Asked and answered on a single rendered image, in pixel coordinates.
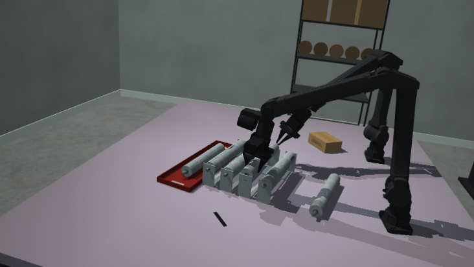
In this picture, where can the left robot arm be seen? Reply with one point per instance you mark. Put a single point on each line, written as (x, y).
(396, 218)

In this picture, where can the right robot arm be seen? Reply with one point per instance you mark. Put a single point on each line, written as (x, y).
(377, 129)

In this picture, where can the black flat strip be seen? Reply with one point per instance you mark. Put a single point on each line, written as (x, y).
(220, 219)

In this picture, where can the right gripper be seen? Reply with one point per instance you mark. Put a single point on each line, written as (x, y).
(283, 131)

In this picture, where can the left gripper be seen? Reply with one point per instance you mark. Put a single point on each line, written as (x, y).
(263, 157)

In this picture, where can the red scrap tray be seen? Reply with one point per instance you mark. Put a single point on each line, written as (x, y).
(174, 178)

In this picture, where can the brown cardboard box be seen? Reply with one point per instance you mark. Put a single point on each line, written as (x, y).
(325, 142)

